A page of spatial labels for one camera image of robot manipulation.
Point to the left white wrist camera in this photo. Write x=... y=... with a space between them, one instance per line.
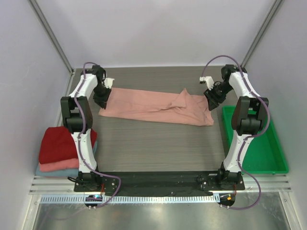
x=108 y=82

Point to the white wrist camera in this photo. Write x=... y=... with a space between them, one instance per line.
x=108 y=82
x=208 y=80

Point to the blue folded t shirt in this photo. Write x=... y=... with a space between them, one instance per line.
x=52 y=173

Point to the white slotted cable duct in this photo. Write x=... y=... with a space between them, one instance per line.
x=96 y=199

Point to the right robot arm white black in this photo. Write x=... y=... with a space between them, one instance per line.
x=250 y=119

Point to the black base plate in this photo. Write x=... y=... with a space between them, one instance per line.
x=164 y=183

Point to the red folded t shirt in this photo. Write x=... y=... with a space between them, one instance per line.
x=57 y=135

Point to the pink t shirt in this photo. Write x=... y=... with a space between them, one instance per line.
x=177 y=108

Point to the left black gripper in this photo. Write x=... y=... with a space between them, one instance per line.
x=102 y=102

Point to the green plastic tray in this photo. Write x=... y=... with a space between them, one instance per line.
x=265 y=154

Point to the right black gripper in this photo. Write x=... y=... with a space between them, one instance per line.
x=213 y=96

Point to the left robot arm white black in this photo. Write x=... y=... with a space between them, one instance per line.
x=77 y=118

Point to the aluminium frame rail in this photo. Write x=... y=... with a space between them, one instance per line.
x=62 y=185

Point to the salmon folded t shirt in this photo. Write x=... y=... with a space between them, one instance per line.
x=49 y=163

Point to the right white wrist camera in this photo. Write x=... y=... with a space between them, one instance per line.
x=208 y=80

